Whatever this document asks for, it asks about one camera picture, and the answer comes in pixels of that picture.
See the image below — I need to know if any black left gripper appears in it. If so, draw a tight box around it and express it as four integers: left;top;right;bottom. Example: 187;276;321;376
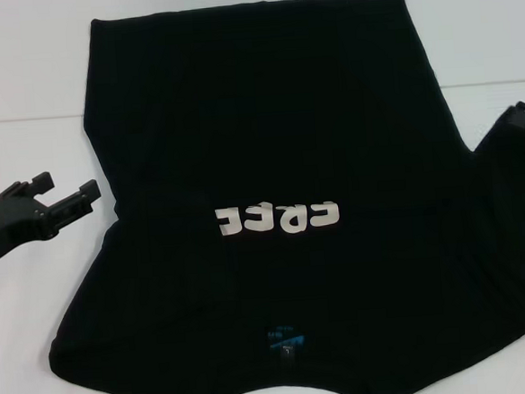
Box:
0;167;107;274

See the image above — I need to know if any black T-shirt with white lettering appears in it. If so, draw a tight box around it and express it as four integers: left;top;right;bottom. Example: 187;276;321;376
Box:
23;0;525;394

